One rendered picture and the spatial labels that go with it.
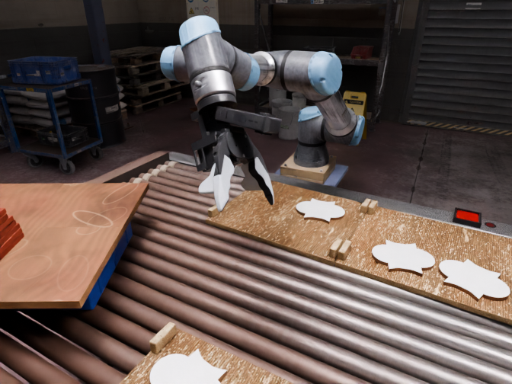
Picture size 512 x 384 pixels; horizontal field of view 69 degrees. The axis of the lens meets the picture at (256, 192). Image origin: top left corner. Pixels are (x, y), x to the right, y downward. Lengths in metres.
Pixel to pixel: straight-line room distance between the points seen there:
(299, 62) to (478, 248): 0.70
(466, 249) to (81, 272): 0.94
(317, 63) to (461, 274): 0.65
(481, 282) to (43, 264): 0.96
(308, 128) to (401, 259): 0.70
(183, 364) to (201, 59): 0.53
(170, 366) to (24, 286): 0.32
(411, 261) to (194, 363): 0.58
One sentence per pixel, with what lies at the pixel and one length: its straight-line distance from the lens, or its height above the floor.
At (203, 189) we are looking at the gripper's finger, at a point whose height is 1.25.
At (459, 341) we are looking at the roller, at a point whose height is 0.92.
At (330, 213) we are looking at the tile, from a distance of 1.16.
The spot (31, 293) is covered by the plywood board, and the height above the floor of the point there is 1.04.
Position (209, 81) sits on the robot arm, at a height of 1.40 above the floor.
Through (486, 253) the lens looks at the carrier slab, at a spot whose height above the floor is 0.94.
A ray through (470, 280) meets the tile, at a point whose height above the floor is 0.95.
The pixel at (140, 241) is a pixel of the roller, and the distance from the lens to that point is 1.11.
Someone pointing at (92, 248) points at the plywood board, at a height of 1.04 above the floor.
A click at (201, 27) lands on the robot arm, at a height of 1.48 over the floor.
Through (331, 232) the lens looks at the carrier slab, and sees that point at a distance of 1.09.
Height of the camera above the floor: 1.51
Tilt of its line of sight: 27 degrees down
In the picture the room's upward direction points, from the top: straight up
